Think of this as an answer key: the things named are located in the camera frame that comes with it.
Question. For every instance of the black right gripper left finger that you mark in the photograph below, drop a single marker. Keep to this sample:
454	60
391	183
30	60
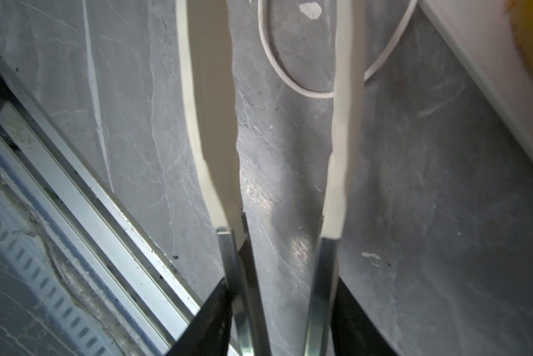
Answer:
209	332

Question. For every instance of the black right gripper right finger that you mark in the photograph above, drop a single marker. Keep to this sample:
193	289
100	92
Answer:
353	333

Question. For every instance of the red white paper bag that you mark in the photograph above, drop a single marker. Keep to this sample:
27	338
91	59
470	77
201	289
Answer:
262	7

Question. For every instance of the metal food tongs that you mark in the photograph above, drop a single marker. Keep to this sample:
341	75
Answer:
208	89

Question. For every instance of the white plastic tray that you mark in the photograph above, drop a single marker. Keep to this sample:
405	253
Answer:
480	35

